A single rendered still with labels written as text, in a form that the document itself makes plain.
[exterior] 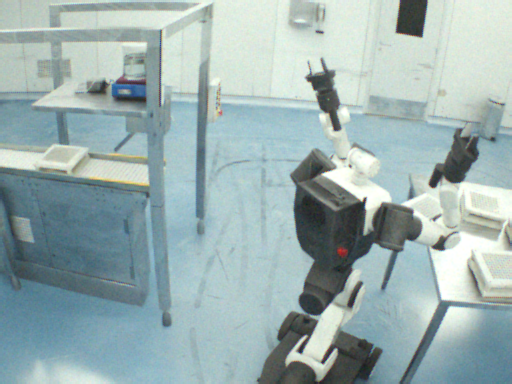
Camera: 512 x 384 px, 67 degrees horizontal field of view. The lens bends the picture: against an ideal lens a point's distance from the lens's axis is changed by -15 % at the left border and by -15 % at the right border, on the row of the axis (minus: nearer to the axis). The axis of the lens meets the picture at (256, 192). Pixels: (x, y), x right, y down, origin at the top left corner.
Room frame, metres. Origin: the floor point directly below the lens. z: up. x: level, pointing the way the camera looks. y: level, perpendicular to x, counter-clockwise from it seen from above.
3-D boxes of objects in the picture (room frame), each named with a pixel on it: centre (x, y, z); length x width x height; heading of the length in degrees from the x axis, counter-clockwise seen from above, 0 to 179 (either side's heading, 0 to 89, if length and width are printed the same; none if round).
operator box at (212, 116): (2.81, 0.32, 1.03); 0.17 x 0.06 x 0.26; 176
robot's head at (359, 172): (1.39, -0.36, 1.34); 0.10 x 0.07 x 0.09; 37
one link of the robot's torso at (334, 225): (1.36, -0.31, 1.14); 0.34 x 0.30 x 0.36; 37
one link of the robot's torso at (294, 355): (1.39, -0.34, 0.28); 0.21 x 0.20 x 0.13; 150
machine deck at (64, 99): (1.98, 0.79, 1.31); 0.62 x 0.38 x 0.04; 86
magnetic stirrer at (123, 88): (2.01, 0.61, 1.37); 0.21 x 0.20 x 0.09; 176
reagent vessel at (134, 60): (2.01, 0.61, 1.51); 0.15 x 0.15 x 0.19
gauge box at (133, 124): (2.10, 0.58, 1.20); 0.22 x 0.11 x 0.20; 86
